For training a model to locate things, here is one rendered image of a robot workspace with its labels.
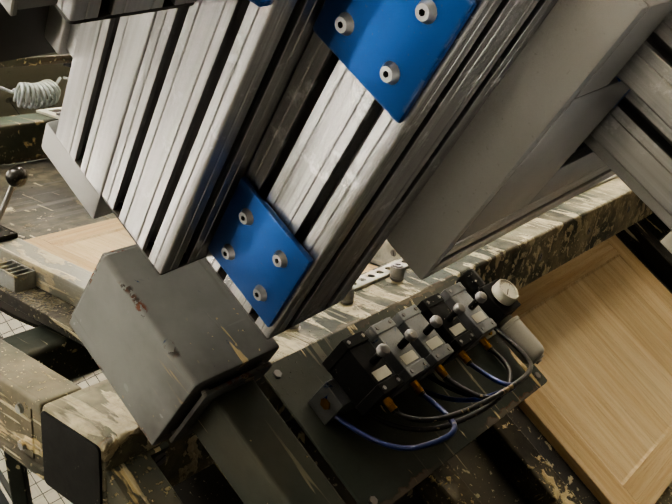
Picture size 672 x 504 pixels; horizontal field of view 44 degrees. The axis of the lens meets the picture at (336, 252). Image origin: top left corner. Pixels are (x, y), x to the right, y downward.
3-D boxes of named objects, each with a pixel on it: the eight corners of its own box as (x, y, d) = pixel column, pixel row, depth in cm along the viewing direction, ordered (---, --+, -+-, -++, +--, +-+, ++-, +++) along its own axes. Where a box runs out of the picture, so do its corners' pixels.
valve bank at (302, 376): (435, 466, 95) (308, 306, 101) (370, 521, 103) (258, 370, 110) (604, 333, 132) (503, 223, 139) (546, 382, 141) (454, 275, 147)
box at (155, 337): (201, 393, 78) (99, 250, 83) (156, 455, 85) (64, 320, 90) (287, 352, 87) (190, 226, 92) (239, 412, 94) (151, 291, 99)
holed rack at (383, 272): (355, 291, 136) (355, 288, 136) (341, 286, 138) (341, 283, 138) (677, 151, 259) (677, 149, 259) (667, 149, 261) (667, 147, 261)
